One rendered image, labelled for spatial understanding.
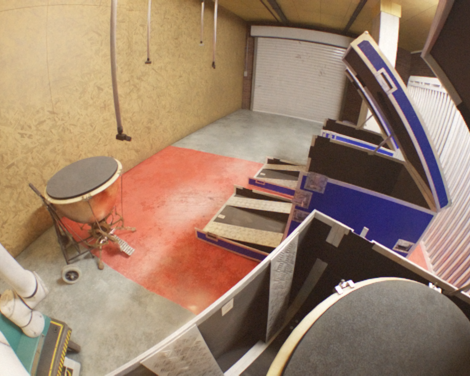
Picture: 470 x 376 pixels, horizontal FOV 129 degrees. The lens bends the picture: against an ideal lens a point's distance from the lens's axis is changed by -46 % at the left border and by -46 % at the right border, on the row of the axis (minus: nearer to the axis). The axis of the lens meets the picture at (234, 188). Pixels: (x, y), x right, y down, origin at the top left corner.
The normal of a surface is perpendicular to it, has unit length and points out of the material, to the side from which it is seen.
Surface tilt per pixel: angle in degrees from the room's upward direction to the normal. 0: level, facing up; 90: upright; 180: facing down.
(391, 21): 90
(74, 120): 90
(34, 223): 90
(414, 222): 90
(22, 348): 0
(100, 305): 0
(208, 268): 0
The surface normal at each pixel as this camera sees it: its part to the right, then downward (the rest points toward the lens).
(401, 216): -0.42, 0.48
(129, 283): 0.05, -0.84
